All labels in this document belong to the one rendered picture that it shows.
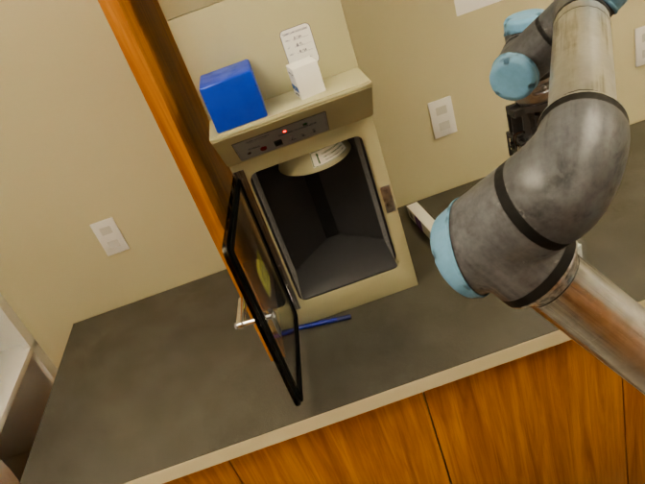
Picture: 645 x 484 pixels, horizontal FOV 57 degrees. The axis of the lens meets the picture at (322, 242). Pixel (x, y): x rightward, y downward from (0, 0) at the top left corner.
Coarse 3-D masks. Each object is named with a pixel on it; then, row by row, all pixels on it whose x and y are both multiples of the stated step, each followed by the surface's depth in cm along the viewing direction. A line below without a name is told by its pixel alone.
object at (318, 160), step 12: (336, 144) 131; (348, 144) 136; (300, 156) 130; (312, 156) 130; (324, 156) 130; (336, 156) 131; (288, 168) 133; (300, 168) 131; (312, 168) 130; (324, 168) 130
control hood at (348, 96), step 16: (336, 80) 116; (352, 80) 113; (368, 80) 110; (288, 96) 116; (320, 96) 111; (336, 96) 110; (352, 96) 111; (368, 96) 113; (272, 112) 111; (288, 112) 110; (304, 112) 111; (320, 112) 113; (336, 112) 115; (352, 112) 118; (368, 112) 120; (240, 128) 110; (256, 128) 110; (272, 128) 112; (336, 128) 122; (224, 144) 112; (224, 160) 119; (240, 160) 121
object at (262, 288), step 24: (240, 192) 122; (240, 216) 116; (240, 240) 110; (240, 264) 105; (264, 264) 124; (240, 288) 102; (264, 288) 118; (288, 312) 135; (264, 336) 108; (288, 336) 127; (288, 360) 120; (288, 384) 115
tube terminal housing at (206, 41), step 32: (224, 0) 109; (256, 0) 110; (288, 0) 111; (320, 0) 112; (192, 32) 111; (224, 32) 112; (256, 32) 113; (320, 32) 115; (192, 64) 114; (224, 64) 115; (256, 64) 116; (320, 64) 118; (352, 64) 119; (352, 128) 125; (256, 160) 125; (352, 288) 145; (384, 288) 147
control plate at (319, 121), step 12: (300, 120) 113; (312, 120) 115; (324, 120) 116; (276, 132) 114; (288, 132) 116; (300, 132) 118; (312, 132) 119; (240, 144) 114; (252, 144) 116; (264, 144) 118; (288, 144) 121; (240, 156) 119; (252, 156) 121
